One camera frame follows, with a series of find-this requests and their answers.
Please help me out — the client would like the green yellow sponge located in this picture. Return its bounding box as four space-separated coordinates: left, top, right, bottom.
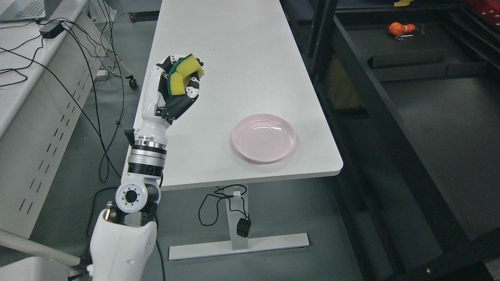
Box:
167 54 205 98

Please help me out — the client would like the grey laptop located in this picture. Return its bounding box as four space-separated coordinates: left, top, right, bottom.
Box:
0 0 61 23

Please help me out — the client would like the white table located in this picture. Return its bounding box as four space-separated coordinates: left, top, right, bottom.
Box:
146 0 343 191

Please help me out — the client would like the black metal shelf rack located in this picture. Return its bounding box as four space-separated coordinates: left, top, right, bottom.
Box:
280 0 499 281

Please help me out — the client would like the white side desk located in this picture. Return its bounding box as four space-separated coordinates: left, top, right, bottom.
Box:
0 0 107 238

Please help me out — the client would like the white robot forearm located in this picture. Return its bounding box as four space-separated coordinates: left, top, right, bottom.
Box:
87 134 167 281

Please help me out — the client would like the pink plate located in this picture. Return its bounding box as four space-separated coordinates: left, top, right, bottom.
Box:
231 114 296 164

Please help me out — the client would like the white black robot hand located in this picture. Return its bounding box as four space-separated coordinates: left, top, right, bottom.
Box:
130 55 199 146

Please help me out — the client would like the black cable on desk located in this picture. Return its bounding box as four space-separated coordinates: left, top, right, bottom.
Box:
0 18 129 183

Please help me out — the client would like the yellow tape strip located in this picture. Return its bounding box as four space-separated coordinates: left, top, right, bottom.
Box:
393 0 413 7

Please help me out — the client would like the black power adapter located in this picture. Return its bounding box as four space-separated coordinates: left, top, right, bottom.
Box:
39 21 65 39

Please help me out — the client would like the black plug under table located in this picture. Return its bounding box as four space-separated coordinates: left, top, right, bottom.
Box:
236 218 252 238

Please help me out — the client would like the orange plastic bag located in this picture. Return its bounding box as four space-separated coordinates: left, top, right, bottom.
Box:
387 22 416 37

